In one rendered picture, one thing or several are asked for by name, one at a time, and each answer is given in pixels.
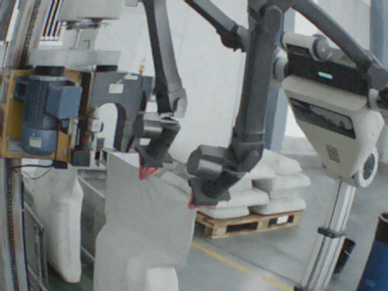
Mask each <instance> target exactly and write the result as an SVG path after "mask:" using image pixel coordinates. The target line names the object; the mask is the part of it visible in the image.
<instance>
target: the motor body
mask: <svg viewBox="0 0 388 291"><path fill-rule="evenodd" d="M29 79H30V80H29V81H28V85H27V89H26V95H25V102H24V109H23V120H24V121H25V122H24V123H23V124H22V130H21V138H20V144H21V146H22V149H23V150H24V151H25V152H26V153H29V154H31V155H35V156H41V157H45V156H50V155H51V154H53V153H54V152H55V147H56V136H57V126H56V125H55V124H56V117H55V116H51V115H48V114H46V106H47V100H48V93H49V88H50V87H54V86H60V87H61V86H66V82H65V80H66V79H67V76H66V75H64V74H63V75H61V74H58V75H56V74H52V75H45V74H30V75H29Z"/></svg>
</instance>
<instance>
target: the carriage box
mask: <svg viewBox="0 0 388 291"><path fill-rule="evenodd" d="M34 73H35V72H34V70H6V69H4V67H2V68H1V72H0V93H1V86H2V80H4V81H6V82H8V83H9V85H8V90H7V96H6V103H3V102H2V101H0V109H1V114H2V118H1V131H0V155H1V158H27V159H42V160H54V158H55V153H53V154H51V155H50V156H45V157H41V156H35V155H31V154H29V153H26V152H25V153H8V150H9V140H20V138H21V130H22V124H23V123H24V122H25V121H24V120H23V109H24V102H25V101H23V100H21V101H17V100H15V101H14V94H15V89H16V78H17V76H29V75H30V74H34ZM82 74H83V71H79V70H77V69H76V70H74V69H69V68H65V71H64V75H66V76H67V79H68V80H70V81H77V82H78V83H79V87H80V86H81V77H82ZM73 130H74V118H73V123H72V129H71V134H70V135H65V134H64V133H63V132H61V131H59V138H58V149H57V154H56V155H57V158H56V160H60V161H68V162H69V161H70V155H71V142H72V136H73Z"/></svg>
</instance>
